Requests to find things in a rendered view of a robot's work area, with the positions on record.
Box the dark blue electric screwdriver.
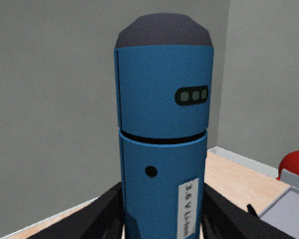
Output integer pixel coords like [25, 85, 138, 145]
[114, 13, 214, 239]

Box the grey rectangular tray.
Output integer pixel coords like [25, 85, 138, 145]
[258, 185, 299, 239]

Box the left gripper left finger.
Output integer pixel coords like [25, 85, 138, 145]
[26, 181, 124, 239]

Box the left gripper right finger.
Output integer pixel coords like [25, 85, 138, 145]
[201, 182, 296, 239]

